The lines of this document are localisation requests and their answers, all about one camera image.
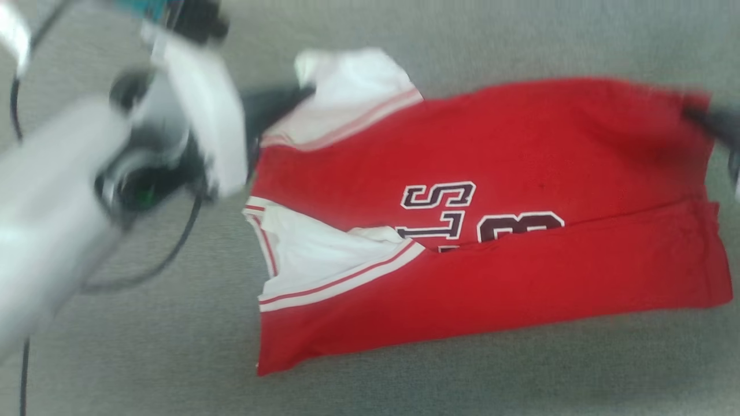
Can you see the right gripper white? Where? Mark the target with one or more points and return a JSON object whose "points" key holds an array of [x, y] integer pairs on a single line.
{"points": [[735, 173]]}

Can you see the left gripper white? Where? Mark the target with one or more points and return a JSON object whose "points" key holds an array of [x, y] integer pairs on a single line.
{"points": [[202, 110]]}

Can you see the red and white basketball jersey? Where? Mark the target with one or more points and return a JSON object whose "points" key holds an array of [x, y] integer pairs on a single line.
{"points": [[520, 144]]}

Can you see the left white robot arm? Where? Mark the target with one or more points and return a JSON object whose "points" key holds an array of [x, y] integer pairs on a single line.
{"points": [[52, 190]]}

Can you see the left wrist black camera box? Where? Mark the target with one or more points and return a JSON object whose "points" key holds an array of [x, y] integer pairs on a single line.
{"points": [[199, 20]]}

